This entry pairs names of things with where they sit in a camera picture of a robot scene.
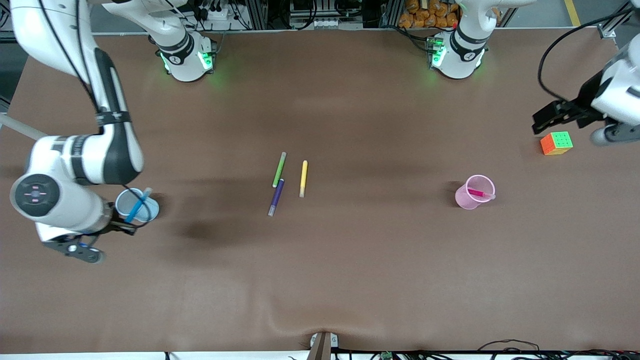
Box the blue marker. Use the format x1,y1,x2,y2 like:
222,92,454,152
125,187,152,224

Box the purple marker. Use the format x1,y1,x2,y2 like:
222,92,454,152
267,178,285,217

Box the green marker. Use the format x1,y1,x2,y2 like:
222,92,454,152
272,151,287,189

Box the light blue mesh cup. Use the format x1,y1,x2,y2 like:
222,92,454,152
115,187,161,223

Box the colourful puzzle cube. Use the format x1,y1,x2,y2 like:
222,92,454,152
540,131,574,156

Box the aluminium corner profile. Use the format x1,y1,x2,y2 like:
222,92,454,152
598,0,633,39

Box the pink mesh cup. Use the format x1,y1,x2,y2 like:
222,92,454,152
454,174,496,210

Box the orange snack packets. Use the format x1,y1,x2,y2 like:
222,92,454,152
398,0,461,29

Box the brown table mat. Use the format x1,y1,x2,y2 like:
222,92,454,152
0,27,640,353

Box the white power strip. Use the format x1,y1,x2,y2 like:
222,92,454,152
200,4,232,22

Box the grey camera post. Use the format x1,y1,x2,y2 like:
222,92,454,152
307,331,339,360

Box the black cable bundle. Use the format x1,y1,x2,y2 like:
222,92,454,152
477,340,640,360

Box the aluminium frame profile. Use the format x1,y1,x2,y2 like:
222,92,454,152
235,0,268,30

